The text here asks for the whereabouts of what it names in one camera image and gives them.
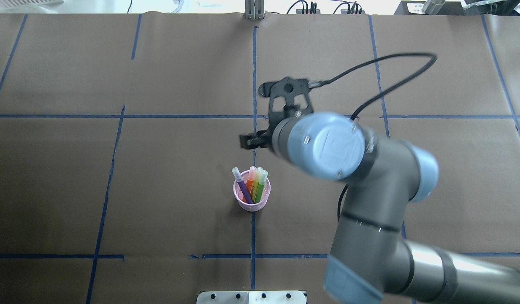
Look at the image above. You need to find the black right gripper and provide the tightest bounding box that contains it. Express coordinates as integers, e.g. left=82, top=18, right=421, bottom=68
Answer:
left=239, top=129, right=275, bottom=150

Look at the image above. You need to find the yellow marker pen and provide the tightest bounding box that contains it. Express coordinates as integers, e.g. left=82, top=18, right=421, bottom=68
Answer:
left=252, top=167, right=263, bottom=203

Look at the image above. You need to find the green marker pen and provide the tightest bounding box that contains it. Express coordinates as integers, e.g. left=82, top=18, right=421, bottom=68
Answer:
left=254, top=170, right=268, bottom=204

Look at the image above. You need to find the purple marker pen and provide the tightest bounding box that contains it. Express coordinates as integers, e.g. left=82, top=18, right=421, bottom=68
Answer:
left=232, top=167, right=254, bottom=205

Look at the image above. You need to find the orange marker pen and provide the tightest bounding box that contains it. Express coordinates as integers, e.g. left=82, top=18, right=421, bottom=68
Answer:
left=245, top=166, right=257, bottom=198

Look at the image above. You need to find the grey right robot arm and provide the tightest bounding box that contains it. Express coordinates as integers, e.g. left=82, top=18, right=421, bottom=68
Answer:
left=239, top=112, right=520, bottom=304

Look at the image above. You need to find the pink mesh pen holder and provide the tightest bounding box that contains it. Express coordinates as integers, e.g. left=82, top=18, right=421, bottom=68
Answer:
left=232, top=167, right=271, bottom=212

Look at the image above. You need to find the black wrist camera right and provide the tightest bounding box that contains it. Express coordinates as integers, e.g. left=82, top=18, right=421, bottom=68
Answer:
left=258, top=77, right=314, bottom=130

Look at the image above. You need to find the black braided cable right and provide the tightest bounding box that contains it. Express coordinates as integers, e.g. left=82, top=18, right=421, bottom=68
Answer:
left=309, top=53, right=438, bottom=220

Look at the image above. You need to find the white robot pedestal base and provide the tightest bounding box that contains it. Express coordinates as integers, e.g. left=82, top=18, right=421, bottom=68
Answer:
left=196, top=290, right=308, bottom=304

